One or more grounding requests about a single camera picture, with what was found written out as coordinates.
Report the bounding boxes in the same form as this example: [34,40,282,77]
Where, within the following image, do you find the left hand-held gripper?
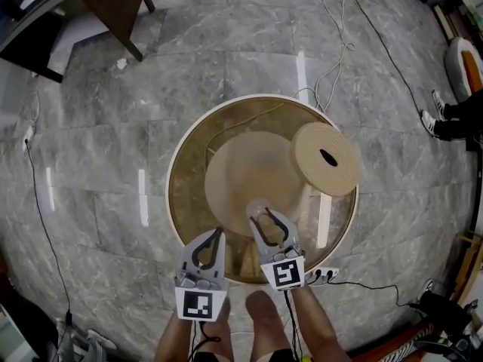
[174,226,230,323]

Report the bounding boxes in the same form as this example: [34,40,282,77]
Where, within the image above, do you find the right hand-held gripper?
[249,207,306,292]

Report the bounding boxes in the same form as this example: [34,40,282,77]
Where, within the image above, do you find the beige cylindrical spool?
[288,121,363,198]

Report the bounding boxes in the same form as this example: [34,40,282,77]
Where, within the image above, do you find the person's right forearm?
[287,285,352,362]

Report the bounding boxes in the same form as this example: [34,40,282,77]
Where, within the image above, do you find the person's left forearm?
[155,317,201,362]

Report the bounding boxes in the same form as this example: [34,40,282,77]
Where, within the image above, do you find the round glass-top table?
[165,94,360,286]

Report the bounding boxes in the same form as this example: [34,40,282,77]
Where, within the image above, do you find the white power strip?
[21,125,35,153]
[306,266,340,287]

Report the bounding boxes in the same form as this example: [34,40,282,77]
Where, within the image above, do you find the person's left leg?
[195,296,234,360]

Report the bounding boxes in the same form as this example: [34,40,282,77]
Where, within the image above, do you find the person's leg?
[245,290,283,356]
[195,296,234,360]

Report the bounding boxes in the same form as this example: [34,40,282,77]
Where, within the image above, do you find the person's right leg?
[245,290,283,356]

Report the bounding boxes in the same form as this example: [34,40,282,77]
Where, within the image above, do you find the person's black shorts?
[194,347,303,362]

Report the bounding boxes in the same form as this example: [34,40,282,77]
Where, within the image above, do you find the orange sofa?
[349,317,442,362]

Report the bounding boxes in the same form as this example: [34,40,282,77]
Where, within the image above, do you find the black and white striped cloth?
[377,322,435,362]

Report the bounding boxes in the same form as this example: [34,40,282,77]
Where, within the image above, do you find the wooden chair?
[451,229,483,308]

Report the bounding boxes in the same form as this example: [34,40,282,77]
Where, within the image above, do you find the white round seat orange cushion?
[444,35,483,104]

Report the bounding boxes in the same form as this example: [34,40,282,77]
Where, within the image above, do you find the dark wooden table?
[0,0,156,84]

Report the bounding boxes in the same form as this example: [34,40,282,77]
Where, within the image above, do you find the wooden shelf unit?
[432,0,483,47]

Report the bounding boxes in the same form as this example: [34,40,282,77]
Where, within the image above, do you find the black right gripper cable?
[282,289,305,362]

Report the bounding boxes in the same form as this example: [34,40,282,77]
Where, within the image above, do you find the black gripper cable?
[191,319,222,362]
[282,289,305,362]

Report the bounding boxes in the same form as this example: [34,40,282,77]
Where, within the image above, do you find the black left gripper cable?
[191,319,222,362]

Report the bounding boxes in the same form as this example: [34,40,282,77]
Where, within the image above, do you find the black floor cable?
[326,280,420,309]
[24,140,73,326]
[349,0,423,117]

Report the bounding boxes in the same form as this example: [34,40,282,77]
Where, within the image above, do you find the thin pale cable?
[205,102,286,158]

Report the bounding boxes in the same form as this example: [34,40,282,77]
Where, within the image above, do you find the white floor cable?
[292,0,356,113]

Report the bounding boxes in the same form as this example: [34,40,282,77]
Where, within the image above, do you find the white cable loop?
[18,90,41,127]

